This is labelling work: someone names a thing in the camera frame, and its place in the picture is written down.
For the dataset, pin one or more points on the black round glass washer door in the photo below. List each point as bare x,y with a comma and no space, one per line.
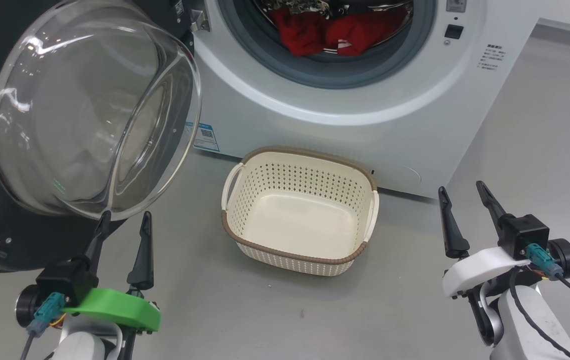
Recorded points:
90,115

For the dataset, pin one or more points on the cream perforated laundry basket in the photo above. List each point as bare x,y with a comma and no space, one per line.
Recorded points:
300,215

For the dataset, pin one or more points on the white front-load washing machine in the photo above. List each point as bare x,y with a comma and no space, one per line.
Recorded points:
365,125

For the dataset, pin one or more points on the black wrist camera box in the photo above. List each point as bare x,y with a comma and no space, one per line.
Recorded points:
65,280
525,232

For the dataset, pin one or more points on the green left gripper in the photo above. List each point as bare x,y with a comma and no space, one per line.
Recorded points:
115,307

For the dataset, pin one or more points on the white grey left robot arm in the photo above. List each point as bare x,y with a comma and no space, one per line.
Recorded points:
85,345

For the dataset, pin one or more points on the blue energy label sticker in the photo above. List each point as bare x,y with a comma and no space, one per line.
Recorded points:
206,137

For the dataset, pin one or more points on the red and white garment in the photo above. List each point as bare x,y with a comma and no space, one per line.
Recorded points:
360,32

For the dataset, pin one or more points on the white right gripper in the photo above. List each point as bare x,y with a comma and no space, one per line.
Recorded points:
475,270

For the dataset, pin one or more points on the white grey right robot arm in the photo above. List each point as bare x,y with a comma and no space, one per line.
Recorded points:
530,320

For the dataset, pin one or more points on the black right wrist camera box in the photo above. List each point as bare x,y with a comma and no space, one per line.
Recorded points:
525,232

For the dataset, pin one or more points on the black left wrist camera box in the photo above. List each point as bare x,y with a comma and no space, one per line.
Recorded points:
65,280

